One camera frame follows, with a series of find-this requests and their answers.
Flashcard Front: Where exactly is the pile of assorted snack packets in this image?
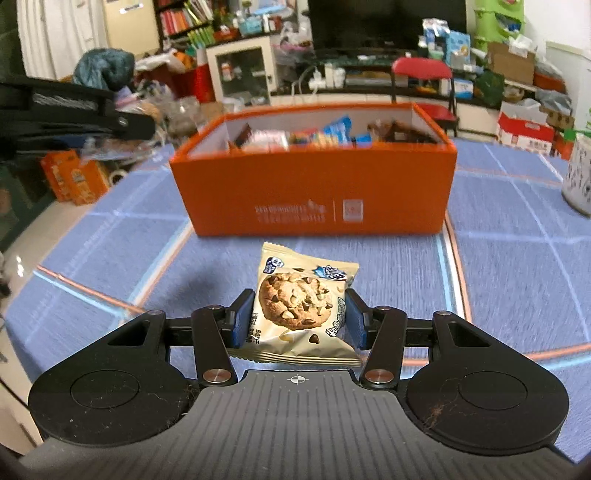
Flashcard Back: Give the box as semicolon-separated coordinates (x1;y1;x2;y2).
228;116;439;151

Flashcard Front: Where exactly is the white patterned mug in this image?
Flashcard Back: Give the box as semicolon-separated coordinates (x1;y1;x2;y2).
562;134;591;215

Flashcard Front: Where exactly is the black bookshelf with books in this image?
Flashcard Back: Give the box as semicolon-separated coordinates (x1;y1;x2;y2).
154;0;218;40

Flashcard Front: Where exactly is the red and white carton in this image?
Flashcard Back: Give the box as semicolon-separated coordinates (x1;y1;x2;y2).
496;102;555;155

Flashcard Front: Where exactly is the cream cookie snack packet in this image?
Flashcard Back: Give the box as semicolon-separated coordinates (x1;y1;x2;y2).
228;241;363;367

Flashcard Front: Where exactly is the orange paper bag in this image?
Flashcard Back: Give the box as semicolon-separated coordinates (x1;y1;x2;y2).
41;150;81;201
69;159;110;206

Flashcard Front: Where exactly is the black flat television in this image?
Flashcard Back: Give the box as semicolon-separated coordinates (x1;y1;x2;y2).
307;0;467;51

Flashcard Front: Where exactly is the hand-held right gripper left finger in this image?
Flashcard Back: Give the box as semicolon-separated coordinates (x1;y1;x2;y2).
99;288;257;387

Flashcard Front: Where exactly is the white power strip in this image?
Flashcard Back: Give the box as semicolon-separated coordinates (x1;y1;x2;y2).
308;69;345;90

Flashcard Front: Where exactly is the red folding chair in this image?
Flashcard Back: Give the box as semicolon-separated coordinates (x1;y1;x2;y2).
390;56;460;138

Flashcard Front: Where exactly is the beige standing air conditioner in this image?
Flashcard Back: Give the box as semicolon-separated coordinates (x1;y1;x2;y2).
102;0;160;58

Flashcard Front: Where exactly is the green plastic storage rack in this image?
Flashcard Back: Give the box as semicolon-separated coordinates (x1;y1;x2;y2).
473;0;527;51

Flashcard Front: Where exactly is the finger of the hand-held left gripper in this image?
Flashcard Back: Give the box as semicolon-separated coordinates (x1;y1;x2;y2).
0;76;155;141

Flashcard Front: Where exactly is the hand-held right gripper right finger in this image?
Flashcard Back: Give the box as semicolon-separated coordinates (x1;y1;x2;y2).
344;288;498;389

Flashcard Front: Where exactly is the brown cardboard box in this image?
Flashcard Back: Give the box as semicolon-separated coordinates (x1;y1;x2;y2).
487;41;536;86

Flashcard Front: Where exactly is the white glass-door cabinet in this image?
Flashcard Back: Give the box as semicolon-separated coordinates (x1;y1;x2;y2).
205;36;278;109

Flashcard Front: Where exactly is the teal down jacket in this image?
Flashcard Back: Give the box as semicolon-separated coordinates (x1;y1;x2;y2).
73;47;136;90

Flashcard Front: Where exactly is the white curtain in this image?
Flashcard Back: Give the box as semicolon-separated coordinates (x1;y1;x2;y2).
16;0;109;81

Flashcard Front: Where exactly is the orange cardboard box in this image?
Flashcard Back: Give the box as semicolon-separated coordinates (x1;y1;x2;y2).
169;102;458;237

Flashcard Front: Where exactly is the white small fridge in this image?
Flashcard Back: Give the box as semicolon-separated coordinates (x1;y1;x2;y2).
545;41;591;134

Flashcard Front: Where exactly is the black glass television stand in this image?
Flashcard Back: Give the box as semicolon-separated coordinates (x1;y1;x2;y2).
272;46;485;121

